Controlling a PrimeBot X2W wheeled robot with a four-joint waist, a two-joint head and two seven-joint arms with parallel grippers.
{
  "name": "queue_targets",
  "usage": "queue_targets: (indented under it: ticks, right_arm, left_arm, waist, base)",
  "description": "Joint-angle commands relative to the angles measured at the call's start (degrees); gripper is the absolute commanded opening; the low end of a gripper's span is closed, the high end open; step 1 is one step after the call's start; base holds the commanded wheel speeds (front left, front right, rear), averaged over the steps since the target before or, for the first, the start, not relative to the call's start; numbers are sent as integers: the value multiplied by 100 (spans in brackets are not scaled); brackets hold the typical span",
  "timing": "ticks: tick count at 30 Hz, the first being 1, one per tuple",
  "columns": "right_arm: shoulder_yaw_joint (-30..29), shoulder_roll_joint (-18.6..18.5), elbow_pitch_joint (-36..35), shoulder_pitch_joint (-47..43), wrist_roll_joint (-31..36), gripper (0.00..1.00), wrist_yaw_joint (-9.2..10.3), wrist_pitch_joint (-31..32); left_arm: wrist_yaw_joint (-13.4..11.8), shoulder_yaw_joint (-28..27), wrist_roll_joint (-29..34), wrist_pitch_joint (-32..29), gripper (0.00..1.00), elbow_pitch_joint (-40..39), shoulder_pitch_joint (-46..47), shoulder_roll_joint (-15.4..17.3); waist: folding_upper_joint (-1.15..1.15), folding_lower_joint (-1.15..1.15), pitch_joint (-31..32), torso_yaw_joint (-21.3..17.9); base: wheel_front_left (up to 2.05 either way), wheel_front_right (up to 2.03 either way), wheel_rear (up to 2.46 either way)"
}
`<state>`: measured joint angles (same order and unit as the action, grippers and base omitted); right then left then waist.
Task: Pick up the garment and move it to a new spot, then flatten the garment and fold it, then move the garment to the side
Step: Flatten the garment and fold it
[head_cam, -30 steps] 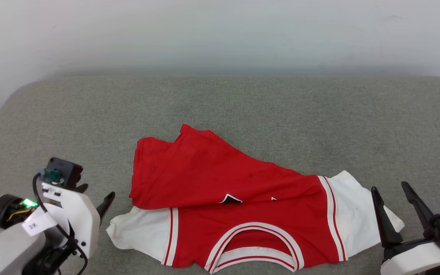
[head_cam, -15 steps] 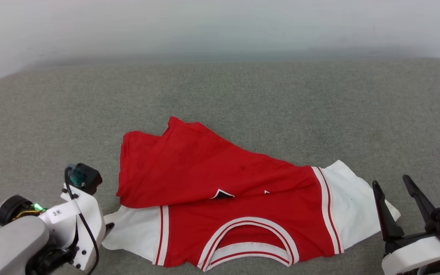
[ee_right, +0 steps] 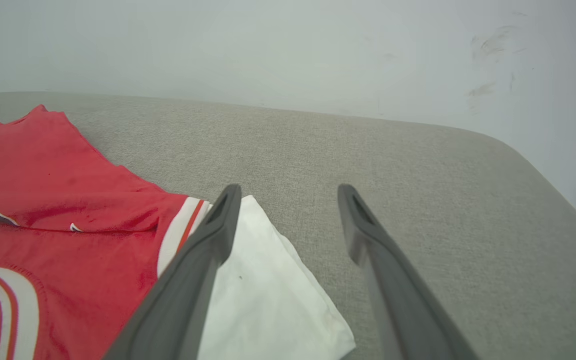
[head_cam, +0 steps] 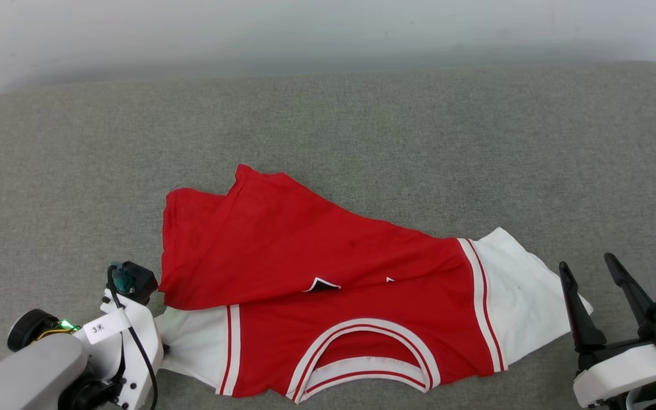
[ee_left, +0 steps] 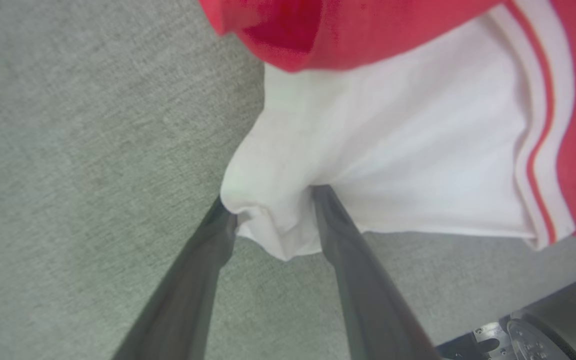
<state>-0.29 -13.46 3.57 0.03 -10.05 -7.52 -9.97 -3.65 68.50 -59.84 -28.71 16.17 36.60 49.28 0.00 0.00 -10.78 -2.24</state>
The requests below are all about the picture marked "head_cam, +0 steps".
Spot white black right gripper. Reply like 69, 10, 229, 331
559, 252, 656, 409

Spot white paper cable label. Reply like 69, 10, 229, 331
83, 310, 133, 346

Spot red and white jersey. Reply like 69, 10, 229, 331
154, 164, 594, 404

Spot grey fabric sofa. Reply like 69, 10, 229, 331
0, 60, 656, 410

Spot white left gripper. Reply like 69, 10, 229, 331
99, 290, 165, 410

